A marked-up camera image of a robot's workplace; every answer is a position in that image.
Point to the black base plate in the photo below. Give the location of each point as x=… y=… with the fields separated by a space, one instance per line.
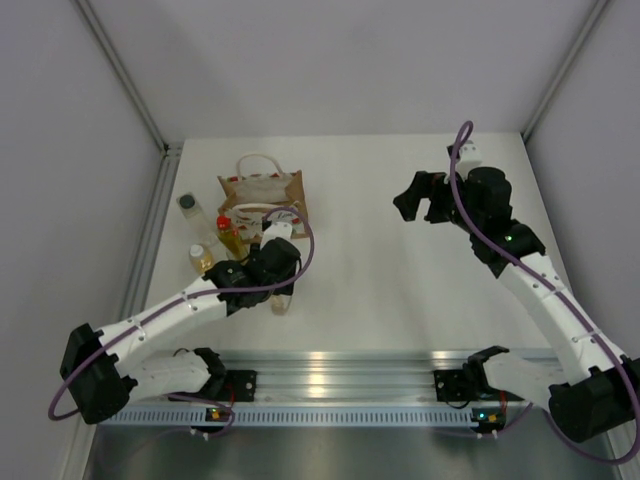
x=238 y=386
x=455 y=386

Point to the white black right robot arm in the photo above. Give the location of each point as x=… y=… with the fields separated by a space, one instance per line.
x=597 y=386

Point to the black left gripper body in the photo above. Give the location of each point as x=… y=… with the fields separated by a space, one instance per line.
x=290 y=274

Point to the amber bottle clear cap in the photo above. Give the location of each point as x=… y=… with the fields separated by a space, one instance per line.
x=201 y=258

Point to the aluminium mounting rail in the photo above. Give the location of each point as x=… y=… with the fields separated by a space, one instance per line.
x=293 y=377

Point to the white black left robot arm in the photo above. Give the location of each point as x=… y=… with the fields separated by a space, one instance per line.
x=108 y=368

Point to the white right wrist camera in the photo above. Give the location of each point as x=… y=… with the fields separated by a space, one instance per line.
x=467 y=159

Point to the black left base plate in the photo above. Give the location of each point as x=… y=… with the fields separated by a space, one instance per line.
x=238 y=386

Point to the white slotted cable duct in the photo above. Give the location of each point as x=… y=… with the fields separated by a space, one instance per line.
x=267 y=416

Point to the red dotted canvas bag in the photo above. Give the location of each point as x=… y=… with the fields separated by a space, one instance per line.
x=248 y=217

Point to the aluminium frame post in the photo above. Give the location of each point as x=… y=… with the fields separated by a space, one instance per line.
x=596 y=13
x=98 y=32

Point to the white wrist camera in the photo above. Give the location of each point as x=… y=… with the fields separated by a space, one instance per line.
x=277 y=230
x=467 y=159

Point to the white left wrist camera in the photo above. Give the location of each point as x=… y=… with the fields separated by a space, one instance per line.
x=277 y=230

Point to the cream flat refill pouch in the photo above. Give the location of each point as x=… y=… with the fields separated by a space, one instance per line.
x=264 y=189

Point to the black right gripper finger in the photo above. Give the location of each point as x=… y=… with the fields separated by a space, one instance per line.
x=421 y=187
x=439 y=208

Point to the right aluminium frame post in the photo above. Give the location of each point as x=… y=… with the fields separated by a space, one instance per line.
x=596 y=13

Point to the yellow bottle red cap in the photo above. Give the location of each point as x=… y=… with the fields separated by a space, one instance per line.
x=230 y=238

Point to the amber bottle white cap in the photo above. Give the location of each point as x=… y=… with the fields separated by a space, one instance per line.
x=280 y=304

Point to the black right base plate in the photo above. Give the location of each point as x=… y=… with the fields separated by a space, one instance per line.
x=455 y=386

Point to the left aluminium frame post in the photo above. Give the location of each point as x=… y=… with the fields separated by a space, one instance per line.
x=98 y=32

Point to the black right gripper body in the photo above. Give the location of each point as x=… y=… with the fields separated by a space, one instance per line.
x=478 y=218

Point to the clear bottle grey cap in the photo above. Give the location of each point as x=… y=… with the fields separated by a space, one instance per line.
x=194 y=215

